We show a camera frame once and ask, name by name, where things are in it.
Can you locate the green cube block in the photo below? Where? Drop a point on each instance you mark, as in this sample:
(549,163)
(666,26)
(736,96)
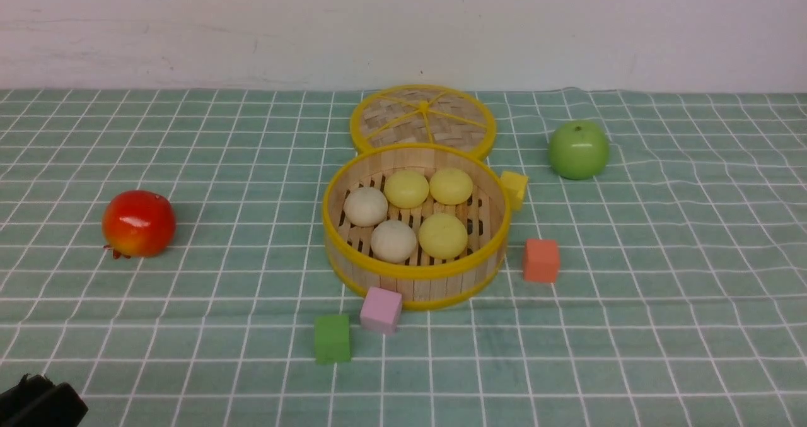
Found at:
(332,340)

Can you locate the pink cube block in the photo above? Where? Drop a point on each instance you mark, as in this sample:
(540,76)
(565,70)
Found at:
(381,310)

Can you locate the yellow bun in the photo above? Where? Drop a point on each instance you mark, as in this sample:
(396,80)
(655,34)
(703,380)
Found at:
(406,189)
(451,186)
(443,236)

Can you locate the yellow cube block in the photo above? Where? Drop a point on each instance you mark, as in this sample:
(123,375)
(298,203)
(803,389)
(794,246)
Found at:
(515,185)

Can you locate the red pomegranate fruit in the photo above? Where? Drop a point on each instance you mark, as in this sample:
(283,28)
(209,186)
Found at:
(138,223)

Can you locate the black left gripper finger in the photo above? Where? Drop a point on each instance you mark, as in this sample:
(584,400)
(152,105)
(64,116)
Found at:
(36,401)

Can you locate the woven bamboo steamer lid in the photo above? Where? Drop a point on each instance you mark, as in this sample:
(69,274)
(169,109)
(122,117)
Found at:
(423,114)

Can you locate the bamboo steamer tray yellow rim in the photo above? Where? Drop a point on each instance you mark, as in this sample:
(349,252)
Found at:
(425,283)

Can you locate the green apple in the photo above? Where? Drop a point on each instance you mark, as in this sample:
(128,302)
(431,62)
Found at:
(579,150)

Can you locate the green checked tablecloth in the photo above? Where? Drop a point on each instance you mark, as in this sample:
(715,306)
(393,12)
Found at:
(680,300)

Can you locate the yellow bun front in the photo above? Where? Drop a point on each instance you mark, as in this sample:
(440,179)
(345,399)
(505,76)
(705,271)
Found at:
(443,236)

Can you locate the orange cube block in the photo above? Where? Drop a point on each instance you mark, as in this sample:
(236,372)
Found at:
(541,261)

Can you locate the white bun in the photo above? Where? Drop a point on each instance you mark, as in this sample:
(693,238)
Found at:
(366,207)
(393,241)

